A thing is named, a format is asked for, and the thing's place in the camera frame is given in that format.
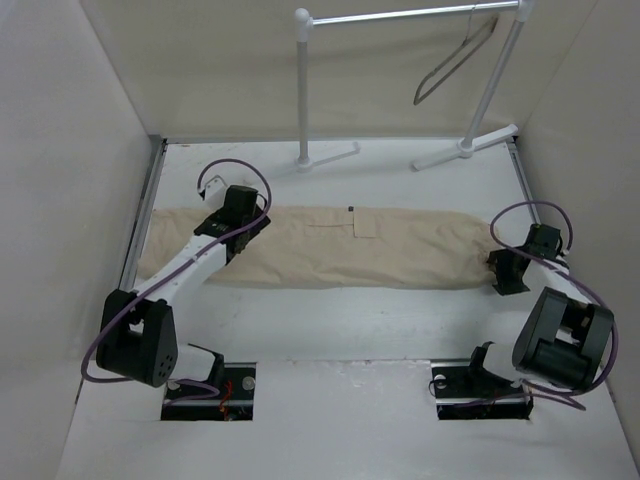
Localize beige trousers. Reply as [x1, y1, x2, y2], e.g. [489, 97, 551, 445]
[138, 203, 503, 290]

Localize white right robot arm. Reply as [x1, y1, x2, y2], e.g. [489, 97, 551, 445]
[488, 224, 614, 392]

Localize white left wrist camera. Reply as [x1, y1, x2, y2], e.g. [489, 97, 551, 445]
[201, 175, 229, 211]

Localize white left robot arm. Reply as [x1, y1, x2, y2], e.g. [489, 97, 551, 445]
[86, 185, 270, 399]

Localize grey wire hanger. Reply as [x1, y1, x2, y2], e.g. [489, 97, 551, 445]
[413, 14, 499, 106]

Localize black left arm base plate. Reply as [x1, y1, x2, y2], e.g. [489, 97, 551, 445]
[160, 363, 257, 422]

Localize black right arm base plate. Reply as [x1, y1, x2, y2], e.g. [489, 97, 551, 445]
[428, 361, 534, 420]

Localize white clothes rack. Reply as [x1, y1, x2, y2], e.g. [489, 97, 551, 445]
[284, 0, 536, 174]

